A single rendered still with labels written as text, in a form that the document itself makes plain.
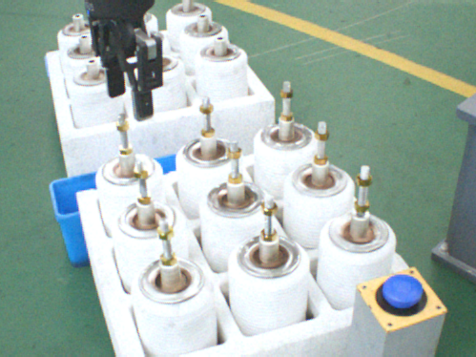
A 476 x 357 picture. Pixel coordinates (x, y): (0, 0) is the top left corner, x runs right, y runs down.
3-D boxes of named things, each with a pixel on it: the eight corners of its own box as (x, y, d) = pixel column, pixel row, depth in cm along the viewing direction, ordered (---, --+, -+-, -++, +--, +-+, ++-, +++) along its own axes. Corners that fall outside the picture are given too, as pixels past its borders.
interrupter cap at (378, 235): (387, 217, 88) (387, 213, 87) (389, 257, 82) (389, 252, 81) (329, 214, 89) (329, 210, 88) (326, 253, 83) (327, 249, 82)
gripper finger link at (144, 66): (134, 40, 68) (133, 86, 72) (143, 50, 67) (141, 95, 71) (158, 33, 69) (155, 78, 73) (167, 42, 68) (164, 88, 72)
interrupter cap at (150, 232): (107, 220, 89) (106, 217, 88) (153, 196, 93) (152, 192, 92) (141, 249, 84) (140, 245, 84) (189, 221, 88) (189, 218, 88)
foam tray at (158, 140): (217, 90, 168) (214, 22, 158) (275, 179, 138) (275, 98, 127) (57, 121, 159) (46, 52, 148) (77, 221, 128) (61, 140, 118)
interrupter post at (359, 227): (367, 229, 86) (370, 208, 84) (367, 241, 84) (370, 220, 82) (348, 228, 86) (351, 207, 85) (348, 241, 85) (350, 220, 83)
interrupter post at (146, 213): (134, 221, 89) (131, 200, 87) (149, 213, 90) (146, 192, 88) (145, 230, 87) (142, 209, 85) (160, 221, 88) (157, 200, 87)
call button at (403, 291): (408, 283, 69) (410, 267, 68) (426, 307, 66) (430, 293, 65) (374, 293, 68) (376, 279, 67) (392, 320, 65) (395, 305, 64)
